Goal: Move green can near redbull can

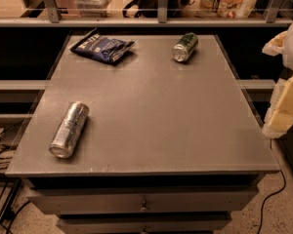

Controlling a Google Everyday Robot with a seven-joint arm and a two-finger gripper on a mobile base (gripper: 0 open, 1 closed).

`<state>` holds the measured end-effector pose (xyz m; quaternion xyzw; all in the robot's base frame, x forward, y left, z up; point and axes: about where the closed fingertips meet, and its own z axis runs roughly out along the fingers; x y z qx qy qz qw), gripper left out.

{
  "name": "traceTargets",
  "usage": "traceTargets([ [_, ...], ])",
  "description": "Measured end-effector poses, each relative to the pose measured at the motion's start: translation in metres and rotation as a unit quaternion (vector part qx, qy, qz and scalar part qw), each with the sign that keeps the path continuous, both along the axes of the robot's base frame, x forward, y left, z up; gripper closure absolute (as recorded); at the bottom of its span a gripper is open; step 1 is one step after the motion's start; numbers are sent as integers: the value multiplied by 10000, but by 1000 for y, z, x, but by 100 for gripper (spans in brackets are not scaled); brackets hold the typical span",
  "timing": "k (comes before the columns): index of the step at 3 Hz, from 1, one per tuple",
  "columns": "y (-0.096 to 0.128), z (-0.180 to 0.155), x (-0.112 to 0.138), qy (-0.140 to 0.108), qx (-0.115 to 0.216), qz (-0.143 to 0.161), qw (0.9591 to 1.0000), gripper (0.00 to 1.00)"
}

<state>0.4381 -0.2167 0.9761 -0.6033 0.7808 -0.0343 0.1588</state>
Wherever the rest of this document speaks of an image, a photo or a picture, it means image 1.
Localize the black floor cable right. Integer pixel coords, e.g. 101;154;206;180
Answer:
256;138;287;234

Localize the black cables left floor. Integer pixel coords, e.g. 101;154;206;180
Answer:
0;120;32;234

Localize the blue chip bag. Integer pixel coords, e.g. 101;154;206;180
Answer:
69;29;135;64

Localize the grey drawer cabinet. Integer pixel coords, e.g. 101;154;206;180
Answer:
7;35;279;234

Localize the redbull can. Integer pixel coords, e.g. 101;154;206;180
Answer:
49;101;89;159

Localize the metal shelf rail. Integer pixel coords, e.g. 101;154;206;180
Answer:
0;0;293;27

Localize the black bag on shelf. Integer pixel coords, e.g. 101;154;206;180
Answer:
122;0;194;18

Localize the green soda can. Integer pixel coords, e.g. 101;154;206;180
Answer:
173;32;198;62

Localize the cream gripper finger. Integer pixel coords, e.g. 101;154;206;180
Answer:
262;76;293;138
262;31;286;57

